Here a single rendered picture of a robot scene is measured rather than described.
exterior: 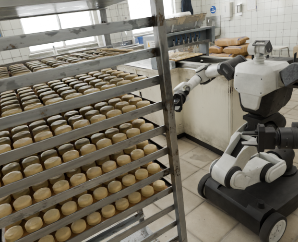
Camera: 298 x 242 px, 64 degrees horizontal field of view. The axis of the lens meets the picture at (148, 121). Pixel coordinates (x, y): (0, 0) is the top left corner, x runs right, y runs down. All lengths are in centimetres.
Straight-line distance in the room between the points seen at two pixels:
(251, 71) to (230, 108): 75
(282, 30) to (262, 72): 492
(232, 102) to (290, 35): 425
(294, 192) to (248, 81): 82
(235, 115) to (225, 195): 77
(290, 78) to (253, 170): 63
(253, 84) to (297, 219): 97
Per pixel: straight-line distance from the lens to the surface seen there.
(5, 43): 67
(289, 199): 184
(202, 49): 300
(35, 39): 67
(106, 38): 117
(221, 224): 184
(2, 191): 77
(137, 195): 99
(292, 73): 139
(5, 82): 68
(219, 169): 153
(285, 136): 108
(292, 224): 192
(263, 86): 143
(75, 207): 89
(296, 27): 621
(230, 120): 221
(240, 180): 153
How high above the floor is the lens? 133
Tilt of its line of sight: 22 degrees down
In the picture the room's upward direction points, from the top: 8 degrees counter-clockwise
